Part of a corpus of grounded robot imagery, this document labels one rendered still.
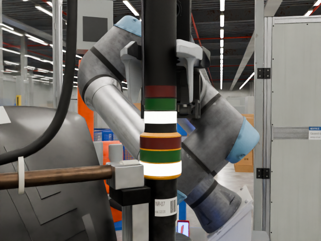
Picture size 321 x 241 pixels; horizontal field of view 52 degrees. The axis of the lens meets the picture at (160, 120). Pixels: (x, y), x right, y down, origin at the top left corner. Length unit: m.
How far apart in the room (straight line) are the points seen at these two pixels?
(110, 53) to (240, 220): 0.58
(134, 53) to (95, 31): 3.91
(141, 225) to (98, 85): 0.50
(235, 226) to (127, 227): 0.69
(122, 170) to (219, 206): 0.71
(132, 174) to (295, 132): 1.94
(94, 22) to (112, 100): 3.55
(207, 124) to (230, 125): 0.04
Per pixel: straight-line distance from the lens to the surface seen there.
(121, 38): 0.83
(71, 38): 0.31
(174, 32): 0.34
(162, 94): 0.33
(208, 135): 0.57
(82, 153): 0.42
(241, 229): 1.01
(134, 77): 0.36
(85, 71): 0.83
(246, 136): 0.57
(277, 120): 2.17
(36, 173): 0.31
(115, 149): 4.09
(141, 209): 0.33
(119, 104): 0.71
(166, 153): 0.32
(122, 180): 0.32
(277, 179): 2.22
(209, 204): 1.01
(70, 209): 0.36
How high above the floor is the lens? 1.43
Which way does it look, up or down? 2 degrees down
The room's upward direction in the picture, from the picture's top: straight up
